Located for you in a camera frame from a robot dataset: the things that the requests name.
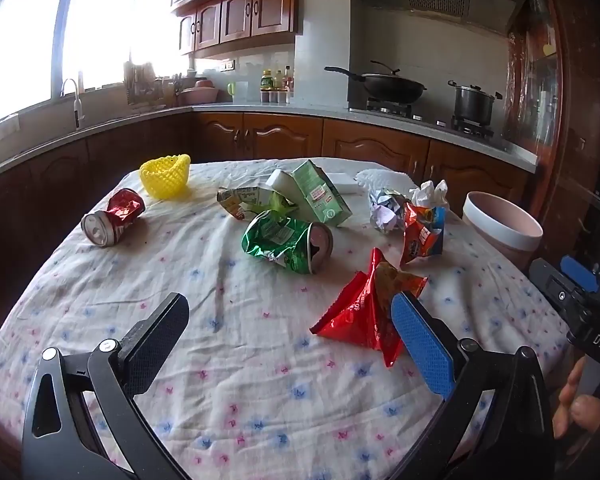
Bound white floral tablecloth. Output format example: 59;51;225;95
0;157;572;480

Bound grey kitchen countertop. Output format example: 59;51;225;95
0;102;539;185

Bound crumpled paper ball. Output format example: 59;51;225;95
369;188;412;234

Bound crushed green drink can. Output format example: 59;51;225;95
241;209;334;276

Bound person's right hand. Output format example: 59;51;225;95
552;355;600;441

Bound gas stove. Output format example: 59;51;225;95
348;99;497;139

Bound kitchen window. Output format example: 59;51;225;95
0;0;183;128

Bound white foam block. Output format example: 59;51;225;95
264;169;307;207

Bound wooden wall cabinets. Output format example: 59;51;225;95
167;0;352;59

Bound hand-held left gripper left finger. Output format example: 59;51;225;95
22;292;191;480

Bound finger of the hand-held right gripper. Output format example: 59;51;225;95
561;255;600;292

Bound black wok with lid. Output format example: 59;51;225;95
323;60;428;104

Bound wooden base cabinets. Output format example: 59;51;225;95
0;112;537;281

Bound group of seasoning bottles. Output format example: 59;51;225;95
259;65;296;105

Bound green drink pouch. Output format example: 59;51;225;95
216;185;301;221

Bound crumpled white tissue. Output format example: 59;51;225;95
408;179;451;209

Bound red and blue snack bag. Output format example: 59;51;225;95
399;202;447;267

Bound pink trash bin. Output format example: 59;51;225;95
462;190;545;272

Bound wooden glass-front cabinet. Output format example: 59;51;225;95
502;7;567;147

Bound utensil drying rack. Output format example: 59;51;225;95
123;61;167;109

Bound white foam fruit net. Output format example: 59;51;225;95
354;168;417;200

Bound yellow foam fruit net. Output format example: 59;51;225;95
139;154;191;199

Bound steel cooking pot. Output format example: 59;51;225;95
447;79;504;126

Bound red snack wrapper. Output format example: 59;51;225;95
309;247;429;369

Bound chrome kitchen faucet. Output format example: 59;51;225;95
60;78;87;132

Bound crushed red drink can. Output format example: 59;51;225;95
81;188;146;249

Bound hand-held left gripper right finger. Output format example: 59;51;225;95
390;291;556;480

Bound green drink carton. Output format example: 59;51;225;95
290;159;354;226

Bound pink basin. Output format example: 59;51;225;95
179;78;220;106

